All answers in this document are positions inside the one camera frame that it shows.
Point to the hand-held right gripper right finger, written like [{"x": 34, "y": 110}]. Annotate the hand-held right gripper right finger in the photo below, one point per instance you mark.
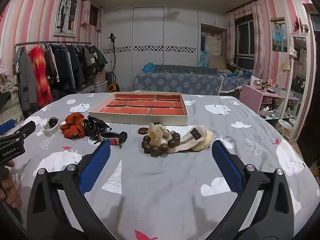
[{"x": 226, "y": 165}]

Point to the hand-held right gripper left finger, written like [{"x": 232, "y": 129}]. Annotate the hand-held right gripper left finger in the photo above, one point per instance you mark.
[{"x": 96, "y": 165}]

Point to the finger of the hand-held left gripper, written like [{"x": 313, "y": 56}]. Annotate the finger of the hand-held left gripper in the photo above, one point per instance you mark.
[
  {"x": 7, "y": 126},
  {"x": 26, "y": 128}
]

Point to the beige yellow plush headband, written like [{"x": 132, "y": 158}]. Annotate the beige yellow plush headband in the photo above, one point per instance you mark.
[{"x": 200, "y": 142}]

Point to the orange scrunchie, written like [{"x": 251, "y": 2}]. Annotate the orange scrunchie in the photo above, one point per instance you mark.
[{"x": 72, "y": 127}]

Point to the small brown wooden ornament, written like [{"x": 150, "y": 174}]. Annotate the small brown wooden ornament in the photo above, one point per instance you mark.
[{"x": 143, "y": 131}]

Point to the white tray with red compartments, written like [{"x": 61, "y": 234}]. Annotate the white tray with red compartments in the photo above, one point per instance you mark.
[{"x": 140, "y": 103}]

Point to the person's left hand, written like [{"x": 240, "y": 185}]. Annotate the person's left hand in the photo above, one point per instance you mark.
[{"x": 6, "y": 182}]

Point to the white bangle with dark bead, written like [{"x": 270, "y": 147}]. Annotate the white bangle with dark bead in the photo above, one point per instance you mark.
[{"x": 51, "y": 130}]

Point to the grey printed bedsheet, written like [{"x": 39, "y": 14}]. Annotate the grey printed bedsheet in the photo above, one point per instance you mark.
[{"x": 160, "y": 180}]

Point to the cream scrunchie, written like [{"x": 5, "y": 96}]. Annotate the cream scrunchie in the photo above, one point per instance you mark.
[{"x": 156, "y": 132}]

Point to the white stool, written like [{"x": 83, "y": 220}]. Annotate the white stool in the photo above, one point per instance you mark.
[{"x": 285, "y": 125}]

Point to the row of hanging clothes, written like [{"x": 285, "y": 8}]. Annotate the row of hanging clothes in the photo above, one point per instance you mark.
[{"x": 62, "y": 65}]

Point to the pink shelf cabinet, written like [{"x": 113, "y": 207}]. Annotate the pink shelf cabinet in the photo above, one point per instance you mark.
[{"x": 250, "y": 95}]

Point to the white storage box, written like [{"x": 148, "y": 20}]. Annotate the white storage box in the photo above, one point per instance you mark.
[{"x": 101, "y": 87}]

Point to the white hair dryer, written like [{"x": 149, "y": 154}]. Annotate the white hair dryer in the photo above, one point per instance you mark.
[{"x": 254, "y": 81}]

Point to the pink storage box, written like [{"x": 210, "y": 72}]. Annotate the pink storage box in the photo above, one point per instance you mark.
[{"x": 100, "y": 76}]

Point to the garment steamer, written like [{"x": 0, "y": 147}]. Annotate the garment steamer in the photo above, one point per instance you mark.
[{"x": 111, "y": 77}]

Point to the metal clothes rack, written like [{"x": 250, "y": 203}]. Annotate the metal clothes rack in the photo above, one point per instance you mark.
[{"x": 62, "y": 42}]

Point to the bed with blue floral cover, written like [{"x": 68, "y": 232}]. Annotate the bed with blue floral cover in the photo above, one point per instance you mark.
[{"x": 175, "y": 82}]

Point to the beige cushion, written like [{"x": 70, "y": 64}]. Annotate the beige cushion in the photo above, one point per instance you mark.
[{"x": 217, "y": 62}]

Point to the white framed standing mirror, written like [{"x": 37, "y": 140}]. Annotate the white framed standing mirror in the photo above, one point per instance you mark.
[{"x": 298, "y": 80}]

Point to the blue hanging cloth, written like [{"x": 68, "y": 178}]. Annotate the blue hanging cloth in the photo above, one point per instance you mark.
[{"x": 202, "y": 55}]

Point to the framed wedding poster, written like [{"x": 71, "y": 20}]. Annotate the framed wedding poster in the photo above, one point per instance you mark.
[{"x": 65, "y": 15}]

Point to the large window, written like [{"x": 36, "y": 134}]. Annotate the large window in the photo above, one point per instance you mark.
[{"x": 243, "y": 40}]

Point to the pink floral curtain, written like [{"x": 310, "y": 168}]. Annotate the pink floral curtain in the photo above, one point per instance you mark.
[
  {"x": 258, "y": 37},
  {"x": 230, "y": 37}
]

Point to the small window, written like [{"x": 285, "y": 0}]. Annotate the small window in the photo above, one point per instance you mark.
[{"x": 93, "y": 15}]

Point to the couple photo poster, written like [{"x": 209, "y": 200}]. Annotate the couple photo poster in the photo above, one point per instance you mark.
[{"x": 278, "y": 35}]

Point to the white sliding door wardrobe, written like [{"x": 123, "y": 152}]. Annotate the white sliding door wardrobe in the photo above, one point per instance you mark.
[{"x": 147, "y": 30}]

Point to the red flower decoration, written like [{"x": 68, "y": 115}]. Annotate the red flower decoration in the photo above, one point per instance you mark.
[{"x": 301, "y": 23}]

